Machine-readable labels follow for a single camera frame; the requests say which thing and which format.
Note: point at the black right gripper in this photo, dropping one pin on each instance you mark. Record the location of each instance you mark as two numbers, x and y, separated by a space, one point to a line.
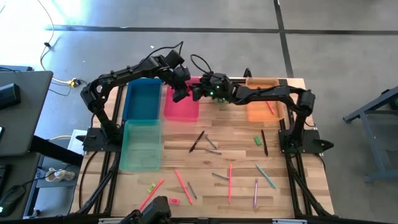
217 85

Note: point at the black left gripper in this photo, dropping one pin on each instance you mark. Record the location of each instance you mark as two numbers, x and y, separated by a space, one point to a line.
181 77

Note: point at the thick black pen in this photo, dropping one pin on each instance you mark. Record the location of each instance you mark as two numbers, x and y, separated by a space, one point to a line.
196 142

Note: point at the pink pencil with orange eraser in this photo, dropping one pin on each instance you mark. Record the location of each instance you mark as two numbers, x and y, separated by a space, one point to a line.
270 108
230 186

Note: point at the green eraser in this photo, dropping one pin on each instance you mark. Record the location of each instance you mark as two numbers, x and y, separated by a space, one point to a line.
257 141

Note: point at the thin black pen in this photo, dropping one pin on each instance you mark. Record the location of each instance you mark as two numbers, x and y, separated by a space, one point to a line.
264 143

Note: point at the coral pencil with orange eraser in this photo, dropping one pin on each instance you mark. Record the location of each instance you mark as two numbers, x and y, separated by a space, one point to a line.
151 194
183 186

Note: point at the yellow eraser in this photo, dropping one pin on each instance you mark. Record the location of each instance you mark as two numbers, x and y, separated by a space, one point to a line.
151 188

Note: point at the teal pen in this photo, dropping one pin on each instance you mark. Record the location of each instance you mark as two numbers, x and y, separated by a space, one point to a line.
266 176

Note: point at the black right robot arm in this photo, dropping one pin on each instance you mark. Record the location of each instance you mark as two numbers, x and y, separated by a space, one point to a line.
267 92

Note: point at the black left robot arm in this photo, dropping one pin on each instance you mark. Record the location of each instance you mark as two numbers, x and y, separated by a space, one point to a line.
124 73

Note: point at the pink plastic bin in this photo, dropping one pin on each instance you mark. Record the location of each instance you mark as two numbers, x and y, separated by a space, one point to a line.
183 109

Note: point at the blue plastic bin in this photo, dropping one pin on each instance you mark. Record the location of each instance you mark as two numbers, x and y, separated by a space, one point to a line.
141 99

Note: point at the teal plastic bin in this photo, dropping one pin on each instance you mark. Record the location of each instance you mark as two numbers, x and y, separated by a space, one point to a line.
140 146

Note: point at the yellow power plug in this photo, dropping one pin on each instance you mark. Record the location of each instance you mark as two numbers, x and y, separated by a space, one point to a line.
74 82

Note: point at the white box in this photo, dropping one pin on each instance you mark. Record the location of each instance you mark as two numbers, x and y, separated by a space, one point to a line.
72 146

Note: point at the black desk leg bar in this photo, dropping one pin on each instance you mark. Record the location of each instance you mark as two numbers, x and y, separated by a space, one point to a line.
56 152

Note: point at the grey desk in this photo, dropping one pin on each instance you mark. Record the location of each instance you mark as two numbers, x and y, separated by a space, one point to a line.
28 118

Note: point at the black box device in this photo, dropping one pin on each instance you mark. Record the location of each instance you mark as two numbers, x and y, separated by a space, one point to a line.
9 96

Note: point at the blue-grey metal stand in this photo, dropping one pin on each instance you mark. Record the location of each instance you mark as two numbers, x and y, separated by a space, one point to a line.
373 105

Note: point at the black lower desk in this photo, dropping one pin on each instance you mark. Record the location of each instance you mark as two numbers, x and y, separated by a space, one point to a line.
18 174

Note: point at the black computer mouse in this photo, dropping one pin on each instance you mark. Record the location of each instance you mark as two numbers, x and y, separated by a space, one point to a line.
12 199

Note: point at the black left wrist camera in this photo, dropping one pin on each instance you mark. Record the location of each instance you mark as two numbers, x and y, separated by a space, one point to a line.
174 58

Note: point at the black aluminium table frame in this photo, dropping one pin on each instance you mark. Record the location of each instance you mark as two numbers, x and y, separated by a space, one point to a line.
240 80

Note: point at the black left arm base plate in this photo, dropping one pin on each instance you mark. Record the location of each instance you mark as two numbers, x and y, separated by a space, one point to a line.
93 144

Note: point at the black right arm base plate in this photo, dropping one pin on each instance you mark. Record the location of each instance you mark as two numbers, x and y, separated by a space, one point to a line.
311 141

